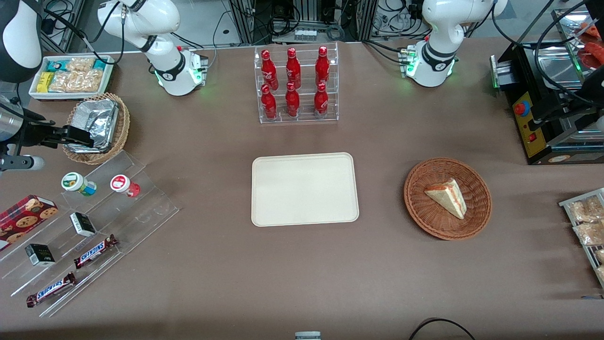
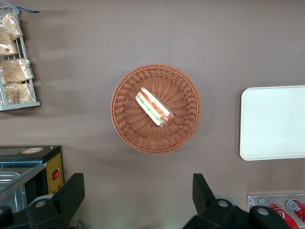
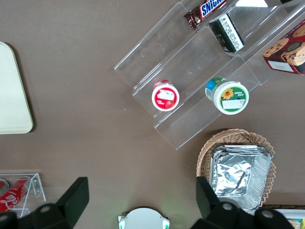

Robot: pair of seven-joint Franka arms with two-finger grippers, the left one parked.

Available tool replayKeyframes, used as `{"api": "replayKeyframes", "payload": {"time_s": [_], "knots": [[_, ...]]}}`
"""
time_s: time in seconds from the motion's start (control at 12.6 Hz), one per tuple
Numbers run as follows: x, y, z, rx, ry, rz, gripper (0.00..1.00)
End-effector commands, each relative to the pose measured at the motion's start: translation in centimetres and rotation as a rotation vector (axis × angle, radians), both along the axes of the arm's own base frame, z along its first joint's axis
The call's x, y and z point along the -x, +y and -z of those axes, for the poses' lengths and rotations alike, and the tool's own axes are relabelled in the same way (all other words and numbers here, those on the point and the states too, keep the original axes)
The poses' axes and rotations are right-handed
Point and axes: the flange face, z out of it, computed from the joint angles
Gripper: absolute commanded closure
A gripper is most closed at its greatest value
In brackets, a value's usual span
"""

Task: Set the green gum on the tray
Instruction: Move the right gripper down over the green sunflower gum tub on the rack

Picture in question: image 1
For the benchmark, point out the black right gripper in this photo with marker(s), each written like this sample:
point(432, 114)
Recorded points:
point(34, 133)

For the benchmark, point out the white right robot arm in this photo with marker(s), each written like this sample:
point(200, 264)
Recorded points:
point(165, 19)

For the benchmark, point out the red gum bottle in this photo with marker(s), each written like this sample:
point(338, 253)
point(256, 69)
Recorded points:
point(123, 185)

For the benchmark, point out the beige plastic tray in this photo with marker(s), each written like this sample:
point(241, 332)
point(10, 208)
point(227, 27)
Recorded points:
point(304, 189)

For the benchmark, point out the tray of packaged snacks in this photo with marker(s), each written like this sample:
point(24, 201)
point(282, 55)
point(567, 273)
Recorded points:
point(568, 204)

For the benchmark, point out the stacked foil containers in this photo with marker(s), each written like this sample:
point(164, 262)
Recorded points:
point(101, 120)

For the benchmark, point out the light wicker basket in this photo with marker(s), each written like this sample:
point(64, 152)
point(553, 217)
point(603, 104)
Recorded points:
point(123, 127)

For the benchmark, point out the large clear cracker bag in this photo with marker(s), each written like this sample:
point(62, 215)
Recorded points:
point(75, 81)

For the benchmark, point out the yellow snack packet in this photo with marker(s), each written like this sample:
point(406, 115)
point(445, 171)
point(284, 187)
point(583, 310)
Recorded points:
point(45, 81)

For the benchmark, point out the white rectangular snack bin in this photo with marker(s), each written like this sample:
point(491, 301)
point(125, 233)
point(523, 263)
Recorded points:
point(108, 75)

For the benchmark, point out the teal snack packet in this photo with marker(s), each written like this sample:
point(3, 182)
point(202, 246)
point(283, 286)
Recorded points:
point(56, 65)

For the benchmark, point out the small black box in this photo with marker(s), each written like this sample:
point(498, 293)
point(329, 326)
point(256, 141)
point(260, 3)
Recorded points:
point(40, 255)
point(82, 224)

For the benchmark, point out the red cookie box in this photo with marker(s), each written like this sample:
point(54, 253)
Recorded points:
point(23, 217)

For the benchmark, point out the clear acrylic stepped display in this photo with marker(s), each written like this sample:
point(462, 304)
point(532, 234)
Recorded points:
point(141, 212)

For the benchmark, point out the snickers bar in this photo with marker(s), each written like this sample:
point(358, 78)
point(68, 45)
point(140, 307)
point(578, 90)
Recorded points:
point(94, 251)
point(51, 289)

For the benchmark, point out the red cola bottle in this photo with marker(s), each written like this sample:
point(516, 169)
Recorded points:
point(293, 68)
point(322, 66)
point(269, 71)
point(292, 101)
point(268, 104)
point(321, 101)

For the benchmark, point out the clear acrylic bottle rack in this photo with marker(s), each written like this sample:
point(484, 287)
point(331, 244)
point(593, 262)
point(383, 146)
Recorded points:
point(306, 120)

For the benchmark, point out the white power strip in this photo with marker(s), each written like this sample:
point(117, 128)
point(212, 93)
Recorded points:
point(305, 34)

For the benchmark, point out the small grey device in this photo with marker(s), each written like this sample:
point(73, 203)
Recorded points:
point(307, 335)

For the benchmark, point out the round brown wicker basket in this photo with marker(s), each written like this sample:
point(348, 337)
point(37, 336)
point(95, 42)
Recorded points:
point(434, 222)

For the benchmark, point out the wrapped triangle sandwich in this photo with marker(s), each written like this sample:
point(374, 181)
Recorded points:
point(448, 198)

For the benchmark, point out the red emergency stop button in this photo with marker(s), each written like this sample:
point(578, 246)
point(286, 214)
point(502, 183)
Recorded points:
point(521, 108)

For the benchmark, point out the black machine with yellow panel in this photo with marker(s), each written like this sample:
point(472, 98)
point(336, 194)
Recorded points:
point(524, 75)

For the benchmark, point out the clear bag of crackers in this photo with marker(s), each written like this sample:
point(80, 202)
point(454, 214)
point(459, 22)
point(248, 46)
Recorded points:
point(590, 233)
point(585, 208)

